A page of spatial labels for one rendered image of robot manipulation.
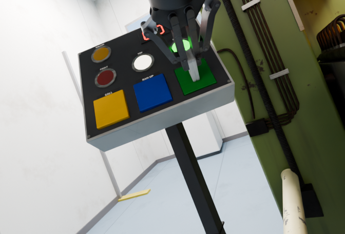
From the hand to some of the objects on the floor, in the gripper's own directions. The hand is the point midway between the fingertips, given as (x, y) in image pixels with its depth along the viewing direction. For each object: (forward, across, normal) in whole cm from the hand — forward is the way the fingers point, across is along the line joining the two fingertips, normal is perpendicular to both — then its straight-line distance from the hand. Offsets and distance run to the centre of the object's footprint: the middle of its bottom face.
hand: (192, 65), depth 45 cm
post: (+65, -9, -80) cm, 104 cm away
